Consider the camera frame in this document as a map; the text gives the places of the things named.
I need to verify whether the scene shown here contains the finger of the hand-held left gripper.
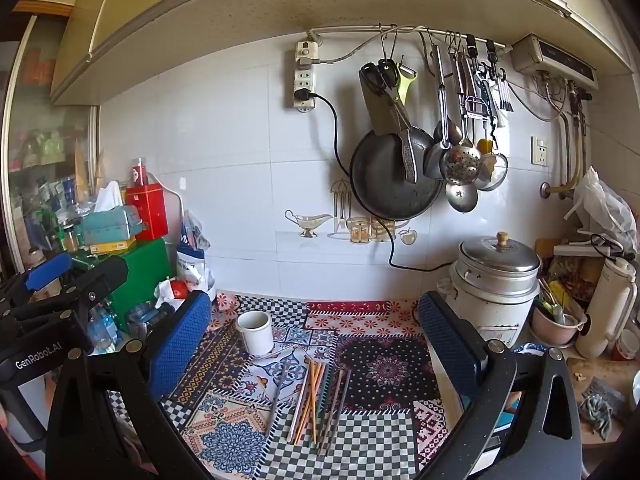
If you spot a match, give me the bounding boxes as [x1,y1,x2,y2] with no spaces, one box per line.
[0,252,74,311]
[10,256,129,358]

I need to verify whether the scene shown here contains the dark metal ladle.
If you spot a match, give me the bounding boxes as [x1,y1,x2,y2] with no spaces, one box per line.
[423,120,451,181]

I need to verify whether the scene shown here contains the grey rag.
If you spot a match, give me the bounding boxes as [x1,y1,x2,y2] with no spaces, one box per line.
[580,392,615,442]

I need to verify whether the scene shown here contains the teal tissue box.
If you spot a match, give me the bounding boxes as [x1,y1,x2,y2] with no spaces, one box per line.
[80,181,146,247]

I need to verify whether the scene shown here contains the white electric rice cooker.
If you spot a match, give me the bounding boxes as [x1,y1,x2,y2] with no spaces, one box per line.
[437,231,543,348]

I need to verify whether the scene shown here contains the white bowl with utensils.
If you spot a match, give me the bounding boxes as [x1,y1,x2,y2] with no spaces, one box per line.
[531,301,588,347]

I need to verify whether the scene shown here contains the white ceramic cup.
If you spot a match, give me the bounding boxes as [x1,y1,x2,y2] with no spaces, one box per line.
[236,310,275,357]

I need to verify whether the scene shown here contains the white and blue bag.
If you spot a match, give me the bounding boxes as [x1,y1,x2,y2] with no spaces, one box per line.
[176,210,217,295]

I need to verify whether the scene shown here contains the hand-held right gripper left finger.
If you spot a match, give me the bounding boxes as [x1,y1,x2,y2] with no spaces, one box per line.
[45,290,213,480]

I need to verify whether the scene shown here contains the glass door cabinet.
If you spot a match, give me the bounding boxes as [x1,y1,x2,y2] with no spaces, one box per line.
[0,15,101,276]

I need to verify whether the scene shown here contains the wooden cutting board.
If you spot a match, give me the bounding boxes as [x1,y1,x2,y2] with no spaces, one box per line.
[565,357,640,448]

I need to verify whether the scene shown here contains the metal hanging rail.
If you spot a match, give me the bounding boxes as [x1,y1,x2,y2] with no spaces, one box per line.
[307,26,513,53]

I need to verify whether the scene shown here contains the red tin box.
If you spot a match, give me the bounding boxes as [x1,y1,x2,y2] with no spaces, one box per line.
[125,183,168,241]

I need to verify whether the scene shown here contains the white plastic bag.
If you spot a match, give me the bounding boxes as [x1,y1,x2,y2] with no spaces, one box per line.
[565,166,638,251]

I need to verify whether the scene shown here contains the bunch of colourful chopsticks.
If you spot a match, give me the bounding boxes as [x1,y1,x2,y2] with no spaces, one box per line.
[265,357,353,458]

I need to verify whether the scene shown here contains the wire mesh strainer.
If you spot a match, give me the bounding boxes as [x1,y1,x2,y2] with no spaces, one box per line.
[475,151,509,192]

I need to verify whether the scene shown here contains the kitchenware wall sticker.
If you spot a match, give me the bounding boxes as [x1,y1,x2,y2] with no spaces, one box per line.
[285,177,418,246]

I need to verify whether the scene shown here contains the clear plastic bottle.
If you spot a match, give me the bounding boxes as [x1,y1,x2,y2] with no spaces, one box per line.
[89,305,120,352]

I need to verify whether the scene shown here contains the yellow flat box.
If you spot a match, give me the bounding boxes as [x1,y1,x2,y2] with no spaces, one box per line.
[87,239,137,257]

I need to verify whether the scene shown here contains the cluster of small hanging tools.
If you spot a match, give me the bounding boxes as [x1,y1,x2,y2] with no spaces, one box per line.
[452,32,516,153]

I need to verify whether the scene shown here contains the wall faucet pipes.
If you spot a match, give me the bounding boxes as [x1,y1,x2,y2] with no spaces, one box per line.
[539,77,590,201]

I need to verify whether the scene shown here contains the white and teal flat tray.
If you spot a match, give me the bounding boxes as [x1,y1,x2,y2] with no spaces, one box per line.
[495,390,523,443]

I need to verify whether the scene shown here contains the metal slotted skimmer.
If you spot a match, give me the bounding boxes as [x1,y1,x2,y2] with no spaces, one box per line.
[440,45,482,186]

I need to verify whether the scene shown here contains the patchwork patterned table mat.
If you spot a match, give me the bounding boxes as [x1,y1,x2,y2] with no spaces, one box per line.
[107,290,468,480]

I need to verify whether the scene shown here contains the green metal box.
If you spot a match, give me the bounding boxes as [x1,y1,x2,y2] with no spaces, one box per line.
[70,238,173,333]

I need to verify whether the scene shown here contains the white plug adapter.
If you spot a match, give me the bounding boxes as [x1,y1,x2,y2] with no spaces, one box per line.
[296,40,319,69]

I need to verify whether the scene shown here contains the black power cable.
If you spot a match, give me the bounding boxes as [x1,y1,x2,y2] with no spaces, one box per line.
[295,89,453,273]

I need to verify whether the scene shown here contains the yellow-green peeler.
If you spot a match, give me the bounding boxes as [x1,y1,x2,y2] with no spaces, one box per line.
[392,62,419,107]

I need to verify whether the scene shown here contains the white water heater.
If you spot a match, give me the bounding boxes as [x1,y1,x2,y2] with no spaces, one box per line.
[512,34,598,92]

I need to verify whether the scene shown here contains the white thermos jug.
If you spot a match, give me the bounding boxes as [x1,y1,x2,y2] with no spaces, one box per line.
[575,257,638,359]

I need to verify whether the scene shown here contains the black kitchen scissors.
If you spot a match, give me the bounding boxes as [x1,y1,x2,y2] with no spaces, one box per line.
[372,59,401,92]

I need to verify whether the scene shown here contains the white power strip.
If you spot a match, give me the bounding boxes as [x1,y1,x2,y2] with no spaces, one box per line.
[292,67,317,112]

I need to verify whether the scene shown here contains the crumpled red white wrapper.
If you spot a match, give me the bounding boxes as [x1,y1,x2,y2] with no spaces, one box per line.
[154,276,201,311]

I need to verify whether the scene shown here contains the white cable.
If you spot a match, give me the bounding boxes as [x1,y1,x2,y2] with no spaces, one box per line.
[307,30,401,66]

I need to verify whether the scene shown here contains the black frying pan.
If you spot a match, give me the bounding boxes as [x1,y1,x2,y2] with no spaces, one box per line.
[350,127,446,221]

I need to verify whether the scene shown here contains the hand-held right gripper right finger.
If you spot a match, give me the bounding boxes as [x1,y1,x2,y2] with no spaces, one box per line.
[417,291,583,480]

